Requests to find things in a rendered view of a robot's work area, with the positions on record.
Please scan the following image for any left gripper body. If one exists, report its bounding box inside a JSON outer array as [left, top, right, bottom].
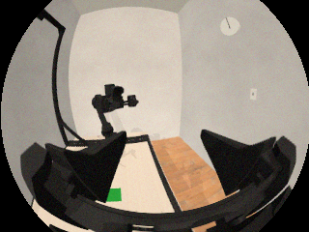
[[99, 96, 130, 113]]

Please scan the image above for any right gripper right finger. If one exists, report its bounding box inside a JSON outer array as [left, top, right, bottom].
[[200, 130, 276, 196]]

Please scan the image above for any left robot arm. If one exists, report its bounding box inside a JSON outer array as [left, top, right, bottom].
[[92, 84, 124, 138]]

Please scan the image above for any dark green rectangle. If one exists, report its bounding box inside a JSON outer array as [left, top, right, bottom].
[[106, 188, 122, 202]]

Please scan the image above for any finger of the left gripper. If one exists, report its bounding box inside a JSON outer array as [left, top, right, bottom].
[[130, 95, 139, 107], [104, 98, 121, 112]]

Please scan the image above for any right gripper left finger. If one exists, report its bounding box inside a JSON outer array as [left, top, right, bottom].
[[44, 130, 127, 203]]

